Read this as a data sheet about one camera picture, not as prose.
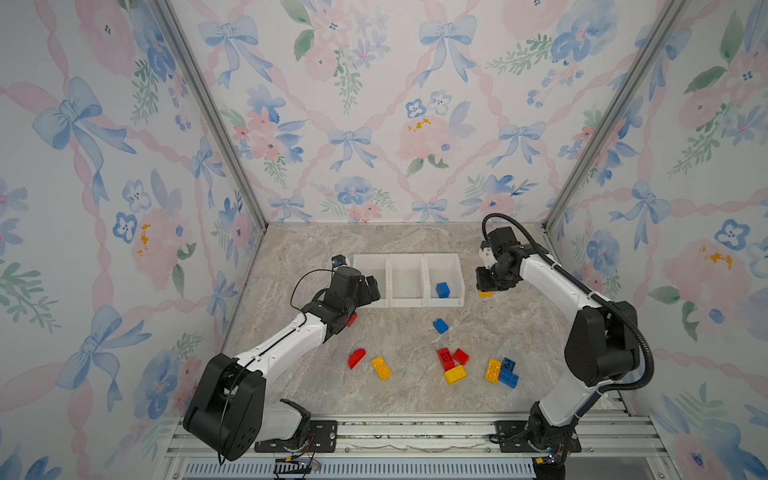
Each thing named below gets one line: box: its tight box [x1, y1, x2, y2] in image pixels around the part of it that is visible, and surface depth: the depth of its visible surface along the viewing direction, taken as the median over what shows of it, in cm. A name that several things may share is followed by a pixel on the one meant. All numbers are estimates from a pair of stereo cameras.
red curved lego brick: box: [348, 348, 366, 370], surface depth 87 cm
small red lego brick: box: [453, 348, 470, 365], surface depth 89 cm
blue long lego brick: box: [499, 371, 520, 389], surface depth 84 cm
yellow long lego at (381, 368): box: [371, 356, 393, 381], surface depth 86 cm
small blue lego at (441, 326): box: [432, 318, 449, 335], surface depth 95 cm
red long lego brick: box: [437, 348, 456, 371], surface depth 87 cm
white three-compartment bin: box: [353, 253, 465, 309], surface depth 102 cm
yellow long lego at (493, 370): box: [485, 358, 502, 384], surface depth 85 cm
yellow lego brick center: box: [444, 365, 469, 385], surface depth 85 cm
